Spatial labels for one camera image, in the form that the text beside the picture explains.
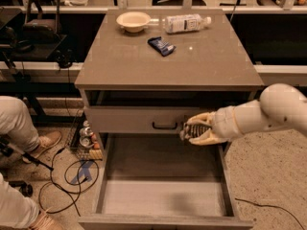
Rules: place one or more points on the tan shoe lower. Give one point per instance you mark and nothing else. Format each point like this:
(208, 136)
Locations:
(45, 222)

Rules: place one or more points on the wire basket with cans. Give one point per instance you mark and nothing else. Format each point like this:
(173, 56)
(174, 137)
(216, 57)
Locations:
(82, 141)

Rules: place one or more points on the tan shoe upper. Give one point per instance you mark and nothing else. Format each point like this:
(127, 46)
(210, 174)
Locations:
(46, 142)

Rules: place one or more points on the person leg upper left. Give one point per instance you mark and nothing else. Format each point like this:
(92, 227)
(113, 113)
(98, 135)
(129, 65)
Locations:
(16, 123)

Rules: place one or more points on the black chair frame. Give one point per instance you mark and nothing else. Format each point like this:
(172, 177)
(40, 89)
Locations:
(43, 32)

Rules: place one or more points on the tan shoe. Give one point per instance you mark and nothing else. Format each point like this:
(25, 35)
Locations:
(46, 142)
(45, 222)

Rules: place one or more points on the dark rxbar chocolate bar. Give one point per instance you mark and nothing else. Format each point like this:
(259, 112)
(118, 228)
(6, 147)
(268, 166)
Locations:
(192, 131)

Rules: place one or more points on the person leg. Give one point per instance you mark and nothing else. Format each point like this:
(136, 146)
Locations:
(16, 123)
(16, 210)

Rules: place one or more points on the open lower drawer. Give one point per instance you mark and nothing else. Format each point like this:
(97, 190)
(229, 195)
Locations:
(157, 182)

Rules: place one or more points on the white ceramic bowl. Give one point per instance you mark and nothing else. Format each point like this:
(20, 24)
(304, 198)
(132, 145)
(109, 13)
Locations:
(133, 21)

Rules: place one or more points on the person leg lower left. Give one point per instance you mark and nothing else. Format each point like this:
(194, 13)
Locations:
(16, 210)

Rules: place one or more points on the blue tape cross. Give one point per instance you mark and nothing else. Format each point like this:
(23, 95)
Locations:
(83, 174)

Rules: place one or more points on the grey drawer cabinet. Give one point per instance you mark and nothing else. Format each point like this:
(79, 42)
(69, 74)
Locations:
(207, 69)

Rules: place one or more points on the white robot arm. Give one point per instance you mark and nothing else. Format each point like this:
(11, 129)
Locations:
(279, 107)

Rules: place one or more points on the closed upper drawer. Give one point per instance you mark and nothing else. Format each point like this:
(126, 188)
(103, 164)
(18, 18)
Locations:
(138, 120)

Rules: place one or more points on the clear plastic water bottle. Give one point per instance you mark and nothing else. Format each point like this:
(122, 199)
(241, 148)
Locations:
(186, 23)

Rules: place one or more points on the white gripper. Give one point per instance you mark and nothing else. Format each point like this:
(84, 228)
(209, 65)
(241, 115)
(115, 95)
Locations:
(225, 125)

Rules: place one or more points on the blue snack packet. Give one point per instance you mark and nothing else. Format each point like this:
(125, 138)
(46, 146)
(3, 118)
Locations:
(161, 46)

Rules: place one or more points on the black drawer handle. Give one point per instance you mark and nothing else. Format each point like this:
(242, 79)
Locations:
(166, 127)

